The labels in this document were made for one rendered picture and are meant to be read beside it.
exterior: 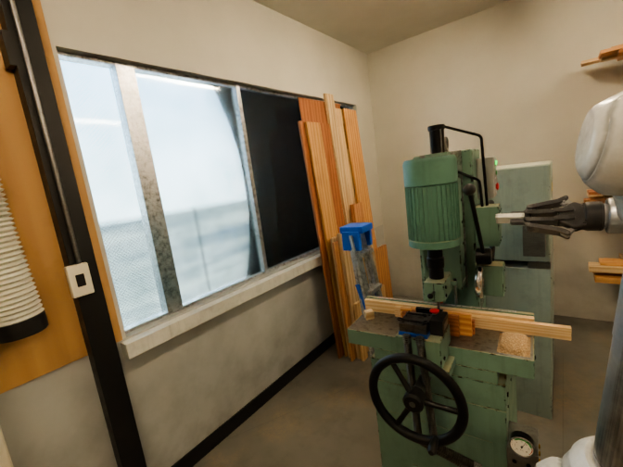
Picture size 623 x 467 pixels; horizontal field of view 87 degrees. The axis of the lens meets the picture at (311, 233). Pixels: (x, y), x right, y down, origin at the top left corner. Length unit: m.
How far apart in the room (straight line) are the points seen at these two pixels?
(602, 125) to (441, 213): 0.72
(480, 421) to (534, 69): 2.84
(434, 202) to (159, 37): 1.61
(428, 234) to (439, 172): 0.21
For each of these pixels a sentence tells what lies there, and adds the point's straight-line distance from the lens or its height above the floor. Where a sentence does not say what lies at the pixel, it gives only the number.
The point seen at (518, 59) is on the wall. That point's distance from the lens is 3.52.
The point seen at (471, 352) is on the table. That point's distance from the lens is 1.19.
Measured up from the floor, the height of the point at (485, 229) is 1.22.
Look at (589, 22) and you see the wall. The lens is 3.54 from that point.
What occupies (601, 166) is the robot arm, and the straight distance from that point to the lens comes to 0.49.
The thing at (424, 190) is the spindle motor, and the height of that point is 1.40.
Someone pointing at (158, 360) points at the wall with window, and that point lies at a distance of 1.96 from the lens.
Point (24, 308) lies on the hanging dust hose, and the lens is 1.50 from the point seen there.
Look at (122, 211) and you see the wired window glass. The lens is 1.85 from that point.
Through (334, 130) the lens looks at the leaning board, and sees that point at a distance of 2.91.
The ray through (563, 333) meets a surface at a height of 0.92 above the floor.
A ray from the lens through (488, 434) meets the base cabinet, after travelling 1.35.
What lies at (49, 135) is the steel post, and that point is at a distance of 1.65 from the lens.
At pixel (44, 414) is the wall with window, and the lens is 1.83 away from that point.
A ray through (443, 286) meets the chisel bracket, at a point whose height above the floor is 1.06.
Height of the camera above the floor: 1.49
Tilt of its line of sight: 10 degrees down
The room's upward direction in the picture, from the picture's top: 7 degrees counter-clockwise
